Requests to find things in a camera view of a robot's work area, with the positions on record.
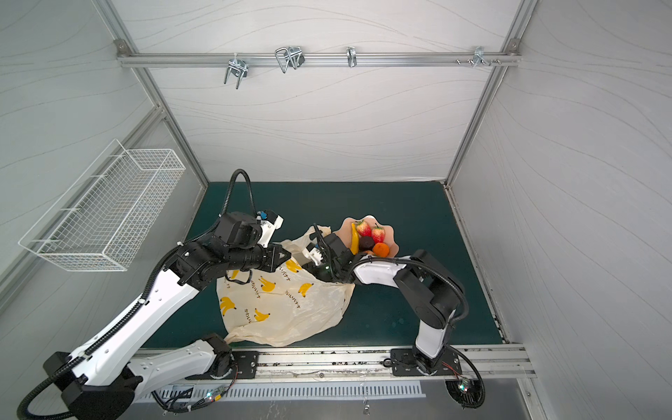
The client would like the pink wavy fruit plate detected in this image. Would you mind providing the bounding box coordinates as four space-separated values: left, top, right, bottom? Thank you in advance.
334 215 400 257

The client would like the yellow banana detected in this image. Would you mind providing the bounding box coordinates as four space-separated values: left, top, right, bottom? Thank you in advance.
350 222 360 256

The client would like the dark purple plum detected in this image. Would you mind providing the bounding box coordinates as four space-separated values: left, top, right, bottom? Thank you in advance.
359 236 376 251

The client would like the metal hook clamp middle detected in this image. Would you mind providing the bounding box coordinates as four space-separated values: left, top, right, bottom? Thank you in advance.
274 45 306 74

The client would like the red apple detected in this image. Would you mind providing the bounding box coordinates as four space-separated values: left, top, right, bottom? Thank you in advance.
355 220 372 237
371 225 386 243

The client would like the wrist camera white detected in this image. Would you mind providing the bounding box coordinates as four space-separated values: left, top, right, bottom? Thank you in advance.
304 244 324 266
257 211 284 248

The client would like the aluminium crossbar rail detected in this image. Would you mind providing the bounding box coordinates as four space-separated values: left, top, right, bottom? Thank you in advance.
117 50 523 68

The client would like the white wire basket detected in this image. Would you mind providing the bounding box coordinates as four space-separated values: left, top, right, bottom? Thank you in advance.
17 140 186 272

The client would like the cream banana print plastic bag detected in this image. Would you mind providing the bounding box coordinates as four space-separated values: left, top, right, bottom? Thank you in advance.
216 227 355 348

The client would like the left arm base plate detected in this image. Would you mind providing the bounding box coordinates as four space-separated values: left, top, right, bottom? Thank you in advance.
187 351 259 381

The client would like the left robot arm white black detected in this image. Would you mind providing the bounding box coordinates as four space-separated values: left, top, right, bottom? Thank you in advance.
17 208 292 419

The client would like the metal hook clamp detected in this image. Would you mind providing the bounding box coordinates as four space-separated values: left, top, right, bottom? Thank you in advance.
223 57 249 89
274 45 306 74

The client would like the right base cable coil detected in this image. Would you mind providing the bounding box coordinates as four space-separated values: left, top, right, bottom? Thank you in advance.
444 348 487 410

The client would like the metal hook clamp left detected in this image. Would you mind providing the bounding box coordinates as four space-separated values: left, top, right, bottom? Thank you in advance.
223 57 249 89

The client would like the left base cable bundle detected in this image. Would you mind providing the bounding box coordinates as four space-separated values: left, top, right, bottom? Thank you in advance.
149 366 240 414

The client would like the red apple left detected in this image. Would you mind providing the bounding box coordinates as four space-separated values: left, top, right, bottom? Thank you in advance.
355 220 372 237

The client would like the metal bracket clamp right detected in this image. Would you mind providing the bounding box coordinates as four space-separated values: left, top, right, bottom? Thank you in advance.
455 47 502 68

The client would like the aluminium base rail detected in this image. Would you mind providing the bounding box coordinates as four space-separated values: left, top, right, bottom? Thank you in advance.
104 343 537 387

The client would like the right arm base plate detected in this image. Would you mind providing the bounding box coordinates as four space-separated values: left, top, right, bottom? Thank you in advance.
383 348 462 377

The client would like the orange tangerine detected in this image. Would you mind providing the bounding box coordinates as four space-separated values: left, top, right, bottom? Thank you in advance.
372 243 390 258

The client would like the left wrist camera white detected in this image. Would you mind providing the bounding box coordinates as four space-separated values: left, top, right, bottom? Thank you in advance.
257 211 284 248

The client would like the red apple right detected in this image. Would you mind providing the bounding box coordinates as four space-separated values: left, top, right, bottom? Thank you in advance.
371 225 386 243

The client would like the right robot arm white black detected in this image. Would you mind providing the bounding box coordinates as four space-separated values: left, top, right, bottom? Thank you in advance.
303 234 470 376

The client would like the metal ring clamp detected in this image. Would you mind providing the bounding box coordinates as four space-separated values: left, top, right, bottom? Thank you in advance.
346 47 357 68

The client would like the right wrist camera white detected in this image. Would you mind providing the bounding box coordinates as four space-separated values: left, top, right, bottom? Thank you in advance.
304 244 324 266

